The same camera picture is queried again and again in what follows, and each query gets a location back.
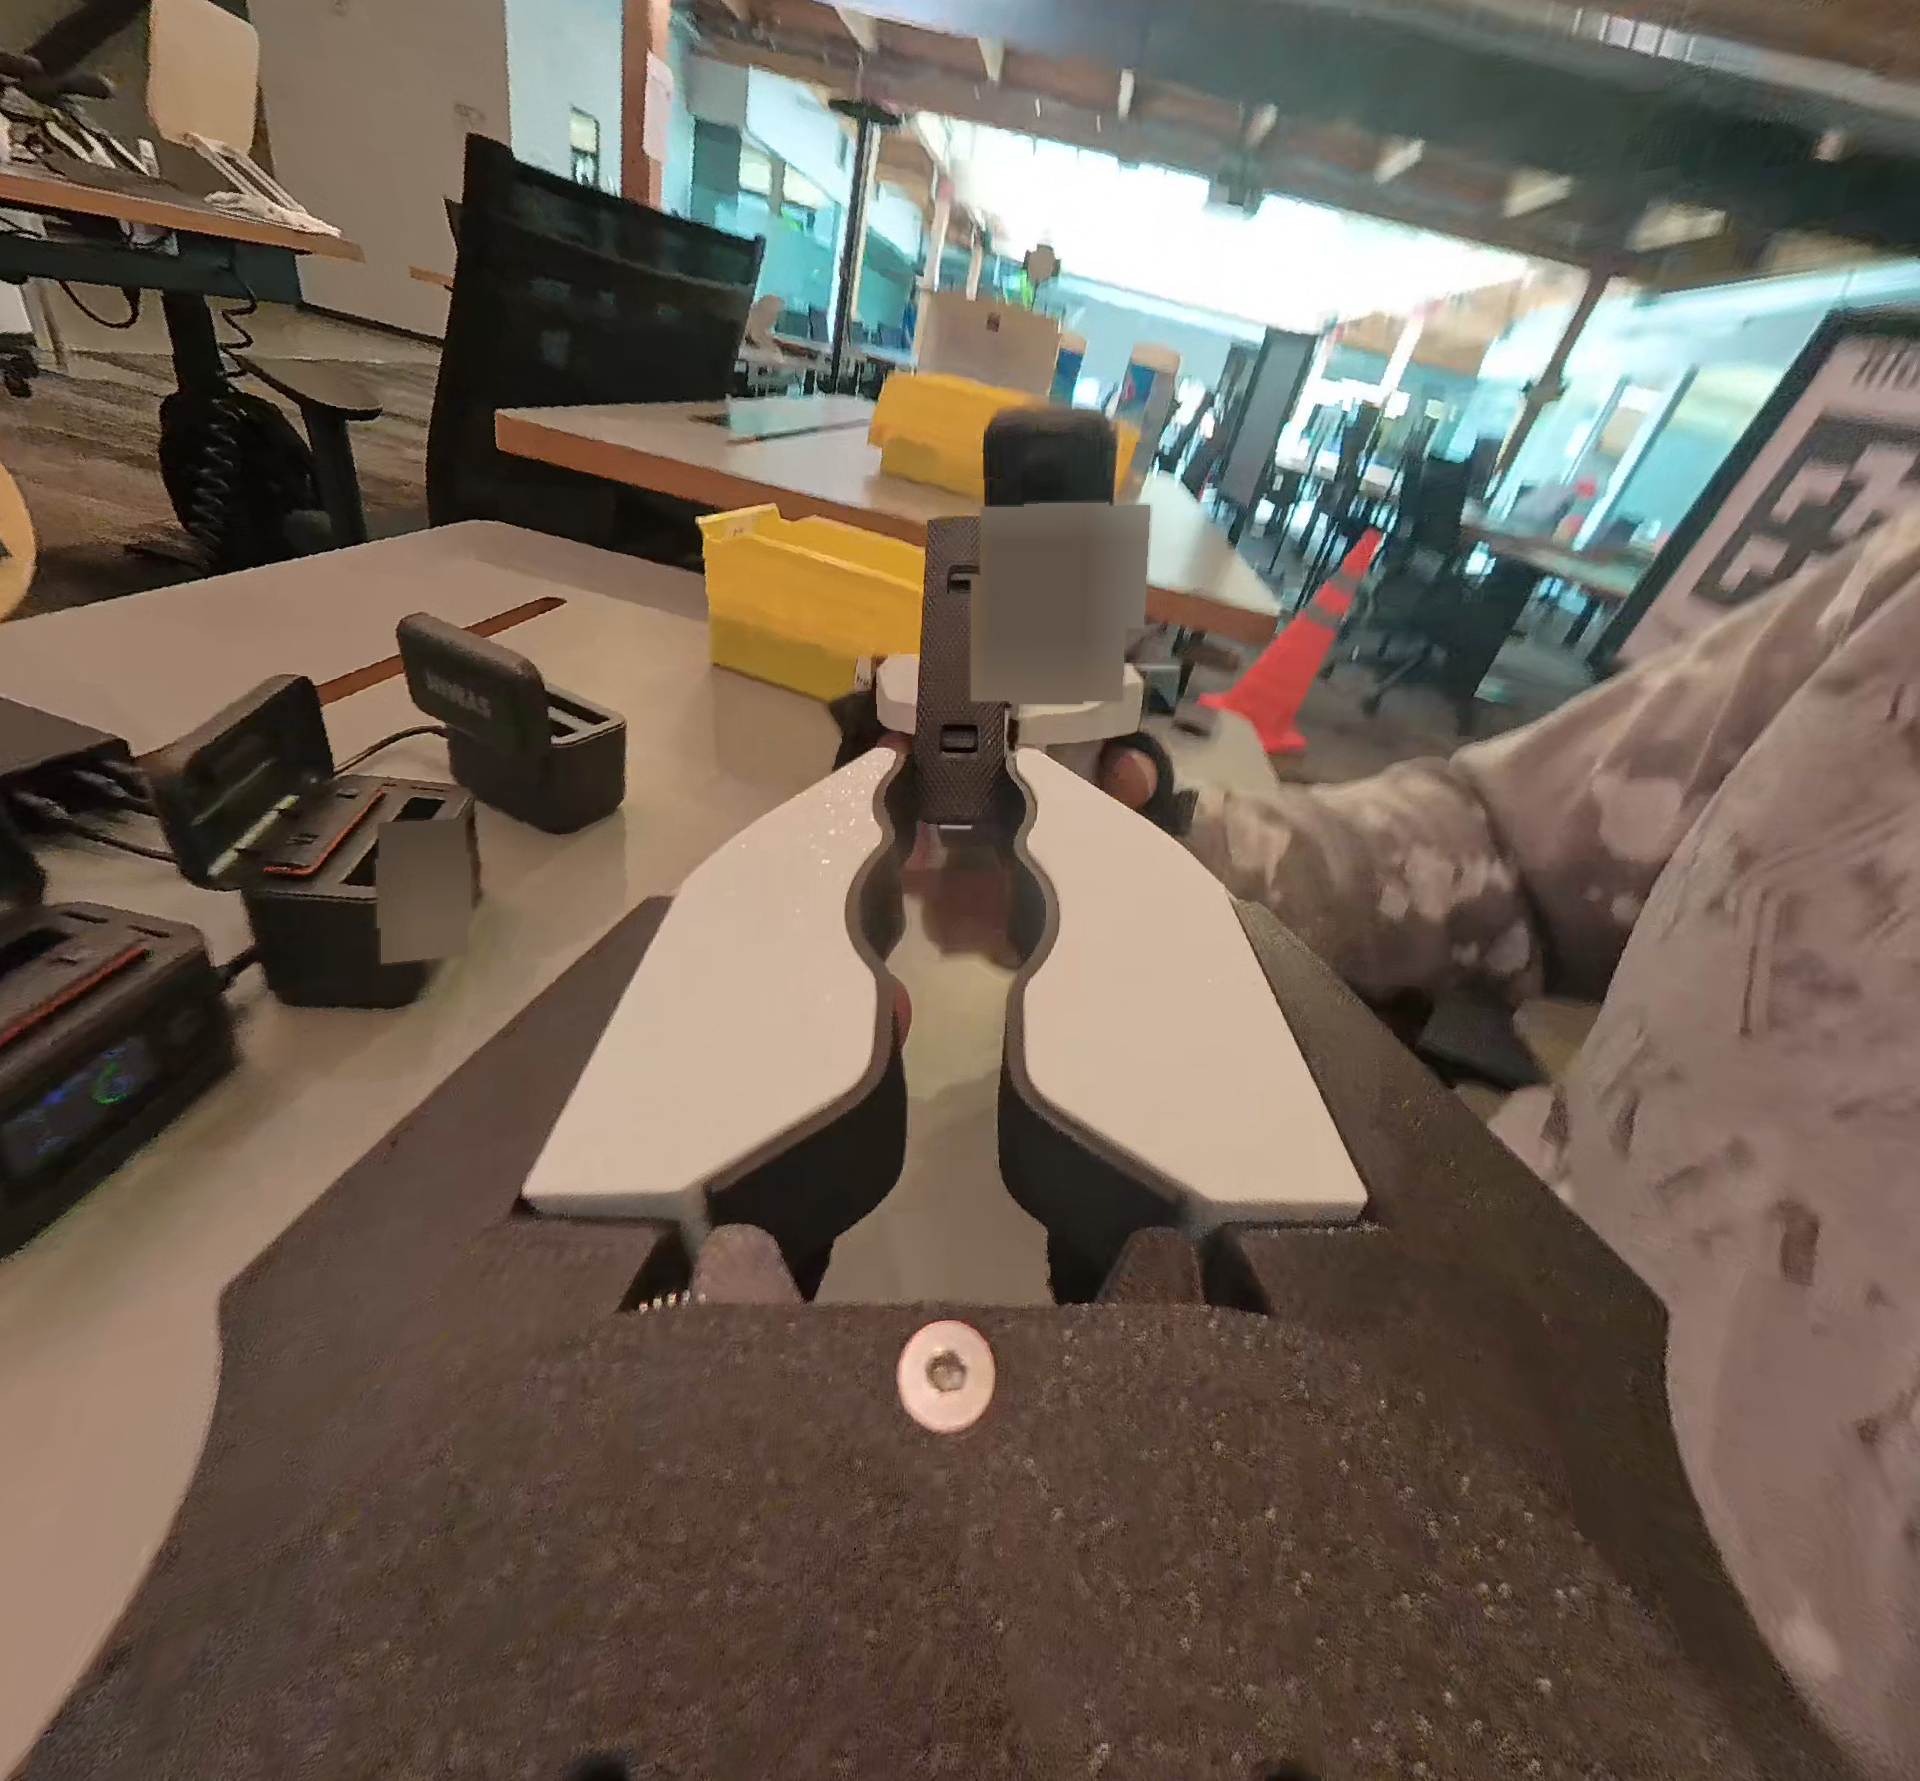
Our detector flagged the black mesh office chair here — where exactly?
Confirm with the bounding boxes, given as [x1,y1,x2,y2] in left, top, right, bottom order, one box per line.
[423,127,770,566]

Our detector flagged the white document stand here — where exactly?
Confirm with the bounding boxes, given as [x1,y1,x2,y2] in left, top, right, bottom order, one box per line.
[143,0,346,238]

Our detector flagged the distant tables and chairs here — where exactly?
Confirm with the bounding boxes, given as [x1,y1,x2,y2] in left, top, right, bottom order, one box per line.
[1196,404,1649,734]

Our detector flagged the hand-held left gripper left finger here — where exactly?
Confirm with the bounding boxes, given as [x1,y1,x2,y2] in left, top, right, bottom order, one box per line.
[516,749,913,1298]

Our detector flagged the black-and-white code sign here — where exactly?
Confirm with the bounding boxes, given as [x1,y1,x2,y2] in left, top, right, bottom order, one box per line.
[1588,303,1920,680]

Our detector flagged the person's right forearm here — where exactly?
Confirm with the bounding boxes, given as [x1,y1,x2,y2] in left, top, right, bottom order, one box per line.
[1185,506,1920,1049]

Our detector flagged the black power hub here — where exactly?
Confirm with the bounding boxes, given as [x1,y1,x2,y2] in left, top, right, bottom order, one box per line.
[0,693,137,799]

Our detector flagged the wood-topped standing desk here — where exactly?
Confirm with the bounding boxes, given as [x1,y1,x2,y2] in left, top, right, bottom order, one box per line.
[0,153,365,547]

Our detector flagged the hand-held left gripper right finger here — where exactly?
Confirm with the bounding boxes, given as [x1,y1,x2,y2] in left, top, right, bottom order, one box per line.
[994,749,1374,1301]

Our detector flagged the orange traffic cone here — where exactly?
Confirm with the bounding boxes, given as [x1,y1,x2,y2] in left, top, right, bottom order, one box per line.
[1196,527,1384,758]

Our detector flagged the black battery charging case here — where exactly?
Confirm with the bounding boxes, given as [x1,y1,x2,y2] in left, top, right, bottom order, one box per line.
[0,803,241,1258]
[393,610,627,837]
[143,678,484,1011]

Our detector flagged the person's right hand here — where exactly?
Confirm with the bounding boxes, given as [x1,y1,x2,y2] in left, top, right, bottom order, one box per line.
[1096,726,1202,843]

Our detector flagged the wooden post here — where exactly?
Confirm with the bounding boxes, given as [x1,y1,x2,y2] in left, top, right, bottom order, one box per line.
[621,0,697,207]

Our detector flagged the textured black battery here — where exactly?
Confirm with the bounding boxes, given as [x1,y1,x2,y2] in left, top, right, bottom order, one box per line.
[917,510,1026,832]

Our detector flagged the yellow plastic bin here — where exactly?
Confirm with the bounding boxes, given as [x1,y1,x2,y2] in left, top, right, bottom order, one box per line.
[697,500,927,706]
[865,372,1122,484]

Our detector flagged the person's torso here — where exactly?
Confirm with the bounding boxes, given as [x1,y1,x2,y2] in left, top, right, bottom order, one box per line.
[1501,584,1920,1781]

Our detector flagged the white box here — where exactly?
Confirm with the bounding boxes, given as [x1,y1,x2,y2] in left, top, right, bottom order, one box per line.
[913,290,1067,387]

